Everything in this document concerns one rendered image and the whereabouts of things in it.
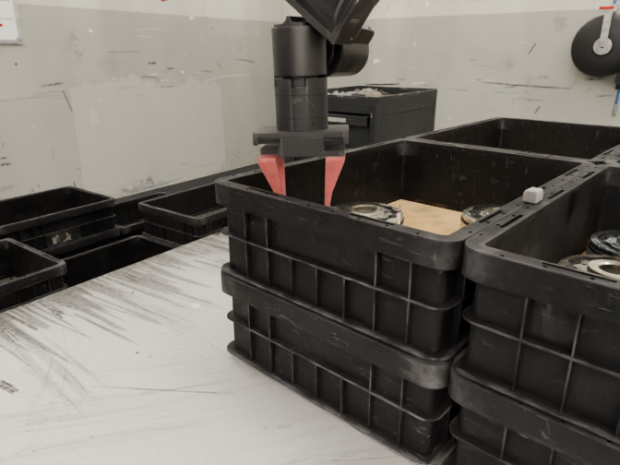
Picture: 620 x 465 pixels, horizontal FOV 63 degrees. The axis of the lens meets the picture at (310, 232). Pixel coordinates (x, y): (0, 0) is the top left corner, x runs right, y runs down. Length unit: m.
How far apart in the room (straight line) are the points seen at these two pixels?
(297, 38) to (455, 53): 3.61
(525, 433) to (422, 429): 0.11
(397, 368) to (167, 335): 0.37
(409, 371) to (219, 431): 0.21
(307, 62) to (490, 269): 0.28
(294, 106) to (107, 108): 3.20
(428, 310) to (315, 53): 0.28
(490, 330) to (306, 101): 0.29
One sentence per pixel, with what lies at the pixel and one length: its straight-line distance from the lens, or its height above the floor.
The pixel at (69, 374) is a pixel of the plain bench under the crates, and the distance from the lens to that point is 0.69.
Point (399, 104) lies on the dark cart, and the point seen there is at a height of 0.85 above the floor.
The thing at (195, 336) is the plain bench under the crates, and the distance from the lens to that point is 0.72.
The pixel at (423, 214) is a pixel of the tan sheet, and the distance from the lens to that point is 0.79.
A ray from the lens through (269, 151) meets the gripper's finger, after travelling 0.56.
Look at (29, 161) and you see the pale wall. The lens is 3.47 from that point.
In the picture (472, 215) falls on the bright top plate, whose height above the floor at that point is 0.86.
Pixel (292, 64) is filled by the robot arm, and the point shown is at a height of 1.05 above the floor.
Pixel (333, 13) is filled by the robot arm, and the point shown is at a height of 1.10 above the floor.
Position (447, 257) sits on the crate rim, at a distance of 0.40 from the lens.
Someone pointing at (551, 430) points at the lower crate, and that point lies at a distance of 0.42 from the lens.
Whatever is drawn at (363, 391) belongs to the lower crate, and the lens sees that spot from 0.52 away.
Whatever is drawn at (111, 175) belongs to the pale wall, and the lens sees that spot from 3.75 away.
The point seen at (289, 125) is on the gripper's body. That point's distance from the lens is 0.54.
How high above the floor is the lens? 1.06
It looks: 20 degrees down
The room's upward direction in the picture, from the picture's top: straight up
